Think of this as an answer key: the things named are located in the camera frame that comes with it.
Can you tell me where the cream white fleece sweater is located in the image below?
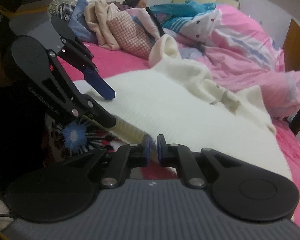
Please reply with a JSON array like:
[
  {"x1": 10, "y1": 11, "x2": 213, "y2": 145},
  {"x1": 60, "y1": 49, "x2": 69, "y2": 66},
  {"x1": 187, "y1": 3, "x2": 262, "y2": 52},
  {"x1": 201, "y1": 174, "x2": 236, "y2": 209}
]
[{"x1": 75, "y1": 35, "x2": 292, "y2": 178}]

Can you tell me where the stack of folded clothes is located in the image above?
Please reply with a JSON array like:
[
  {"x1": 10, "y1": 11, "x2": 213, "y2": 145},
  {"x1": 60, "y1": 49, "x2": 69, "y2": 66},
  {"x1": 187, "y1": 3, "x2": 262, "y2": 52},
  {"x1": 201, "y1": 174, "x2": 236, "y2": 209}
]
[{"x1": 49, "y1": 0, "x2": 161, "y2": 59}]

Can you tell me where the black folded garment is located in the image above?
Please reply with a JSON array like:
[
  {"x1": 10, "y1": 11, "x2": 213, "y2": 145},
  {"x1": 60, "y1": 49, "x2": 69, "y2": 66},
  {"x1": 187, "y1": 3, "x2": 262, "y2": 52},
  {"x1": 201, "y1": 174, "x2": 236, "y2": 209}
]
[{"x1": 146, "y1": 7, "x2": 165, "y2": 37}]

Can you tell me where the pink patterned duvet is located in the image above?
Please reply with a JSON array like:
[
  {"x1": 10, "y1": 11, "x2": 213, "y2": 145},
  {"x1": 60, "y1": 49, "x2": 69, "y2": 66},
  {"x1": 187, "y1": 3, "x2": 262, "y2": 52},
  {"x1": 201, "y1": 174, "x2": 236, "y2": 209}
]
[{"x1": 129, "y1": 0, "x2": 300, "y2": 118}]

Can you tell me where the dark wooden door frame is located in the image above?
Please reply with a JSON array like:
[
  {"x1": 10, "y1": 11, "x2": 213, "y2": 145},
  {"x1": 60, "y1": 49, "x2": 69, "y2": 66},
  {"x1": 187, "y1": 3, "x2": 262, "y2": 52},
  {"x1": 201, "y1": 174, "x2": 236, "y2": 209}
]
[{"x1": 283, "y1": 19, "x2": 300, "y2": 134}]

